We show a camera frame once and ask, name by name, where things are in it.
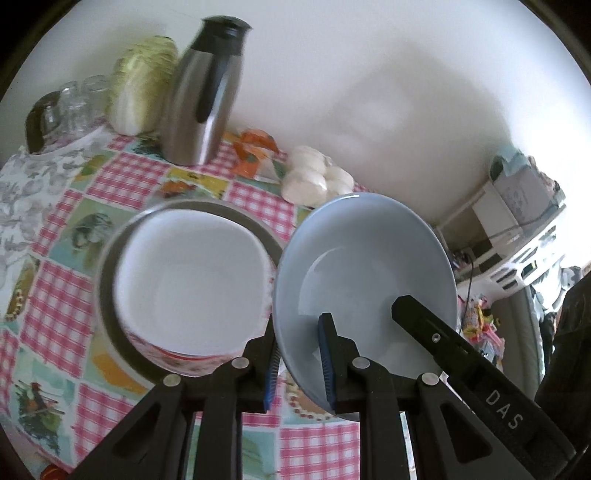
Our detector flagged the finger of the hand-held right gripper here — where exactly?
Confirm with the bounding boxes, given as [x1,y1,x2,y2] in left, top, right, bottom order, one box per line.
[391,295,467,374]

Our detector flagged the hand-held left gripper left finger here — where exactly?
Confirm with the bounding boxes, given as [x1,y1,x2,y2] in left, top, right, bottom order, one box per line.
[69,318,282,480]

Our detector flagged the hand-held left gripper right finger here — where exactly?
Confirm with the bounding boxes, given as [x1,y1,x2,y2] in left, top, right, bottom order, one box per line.
[318,312,511,480]

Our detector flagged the pale blue bowl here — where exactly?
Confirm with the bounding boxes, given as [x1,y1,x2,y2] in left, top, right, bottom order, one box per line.
[272,193,458,422]

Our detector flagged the white square bowl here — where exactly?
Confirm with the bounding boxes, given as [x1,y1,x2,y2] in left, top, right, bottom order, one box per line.
[113,208,273,358]

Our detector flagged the large stainless steel basin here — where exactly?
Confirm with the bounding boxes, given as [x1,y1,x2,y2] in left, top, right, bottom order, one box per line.
[95,198,284,384]

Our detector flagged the colorful snack packets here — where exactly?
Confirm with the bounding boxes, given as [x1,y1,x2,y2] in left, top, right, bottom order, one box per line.
[457,298,504,365]

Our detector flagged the white shelf unit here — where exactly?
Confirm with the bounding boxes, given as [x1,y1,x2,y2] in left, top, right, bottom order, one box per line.
[434,180,568,291]

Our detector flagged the dark clothing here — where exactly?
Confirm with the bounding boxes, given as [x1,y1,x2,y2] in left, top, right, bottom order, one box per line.
[533,268,591,416]

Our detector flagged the grey blue storage box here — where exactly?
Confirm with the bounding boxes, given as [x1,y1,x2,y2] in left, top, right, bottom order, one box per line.
[490,145,566,222]

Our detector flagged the bag of steamed buns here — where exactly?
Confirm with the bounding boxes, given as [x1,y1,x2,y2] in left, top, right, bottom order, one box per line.
[281,146,355,206]

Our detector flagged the orange snack packet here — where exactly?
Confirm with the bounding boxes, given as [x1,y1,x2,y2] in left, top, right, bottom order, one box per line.
[232,130,289,183]

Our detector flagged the pink checkered tablecloth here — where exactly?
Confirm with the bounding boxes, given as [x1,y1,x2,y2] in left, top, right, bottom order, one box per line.
[0,124,370,480]

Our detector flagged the stainless steel thermos jug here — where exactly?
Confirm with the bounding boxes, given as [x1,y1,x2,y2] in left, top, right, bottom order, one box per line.
[159,16,252,166]

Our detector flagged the grey floral cloth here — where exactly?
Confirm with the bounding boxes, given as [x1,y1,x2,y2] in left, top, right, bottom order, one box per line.
[0,120,116,296]

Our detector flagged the napa cabbage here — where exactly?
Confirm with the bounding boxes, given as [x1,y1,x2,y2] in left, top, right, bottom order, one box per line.
[105,36,180,136]

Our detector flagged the clear drinking glass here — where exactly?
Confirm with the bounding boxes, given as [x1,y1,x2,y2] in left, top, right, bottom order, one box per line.
[60,82,88,134]
[41,99,63,139]
[83,75,112,130]

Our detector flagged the black cable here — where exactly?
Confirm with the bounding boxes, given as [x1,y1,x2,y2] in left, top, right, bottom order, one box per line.
[455,249,476,315]

